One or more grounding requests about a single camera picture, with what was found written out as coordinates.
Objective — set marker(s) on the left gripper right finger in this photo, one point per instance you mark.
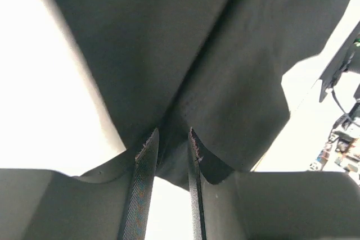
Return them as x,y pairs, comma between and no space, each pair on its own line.
227,204

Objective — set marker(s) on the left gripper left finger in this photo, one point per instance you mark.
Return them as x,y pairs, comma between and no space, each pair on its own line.
110,201

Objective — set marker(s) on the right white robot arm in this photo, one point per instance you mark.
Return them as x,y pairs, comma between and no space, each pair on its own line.
346,59

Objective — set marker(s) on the black skirt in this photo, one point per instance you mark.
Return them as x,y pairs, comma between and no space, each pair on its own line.
214,66

